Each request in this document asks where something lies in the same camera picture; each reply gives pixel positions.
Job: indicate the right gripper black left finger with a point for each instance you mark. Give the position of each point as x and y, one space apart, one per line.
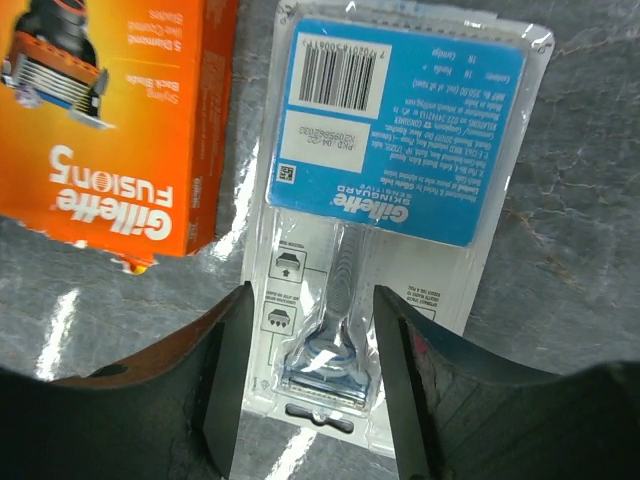
169 411

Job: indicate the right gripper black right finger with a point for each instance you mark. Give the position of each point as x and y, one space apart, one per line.
459 411

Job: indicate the clear blister razor pack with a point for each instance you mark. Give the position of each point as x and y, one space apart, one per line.
390 135

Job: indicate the orange black razor pack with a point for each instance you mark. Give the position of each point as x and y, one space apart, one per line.
113 121

